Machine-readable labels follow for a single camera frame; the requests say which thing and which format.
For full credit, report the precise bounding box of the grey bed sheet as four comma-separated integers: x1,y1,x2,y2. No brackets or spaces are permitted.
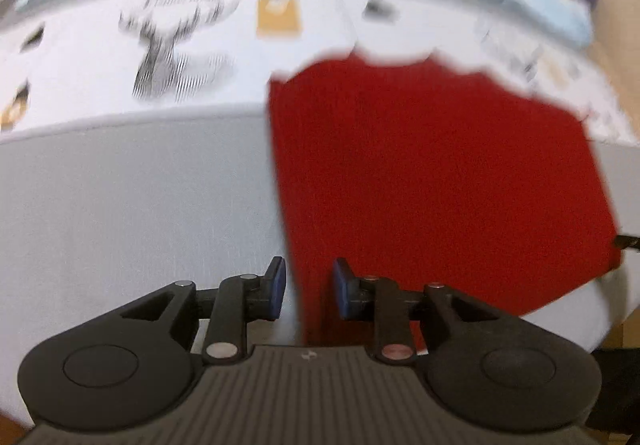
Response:
0,102,626,431

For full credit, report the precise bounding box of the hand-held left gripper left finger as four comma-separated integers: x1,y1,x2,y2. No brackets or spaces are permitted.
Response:
120,256,287,367

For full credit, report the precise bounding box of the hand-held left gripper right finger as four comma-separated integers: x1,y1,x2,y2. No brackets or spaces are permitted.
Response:
333,257,501,365

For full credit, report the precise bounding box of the red knit sweater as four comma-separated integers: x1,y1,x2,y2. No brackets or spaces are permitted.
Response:
267,50,622,347

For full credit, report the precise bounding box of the white printed bed sheet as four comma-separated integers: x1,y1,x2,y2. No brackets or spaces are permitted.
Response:
0,0,640,148

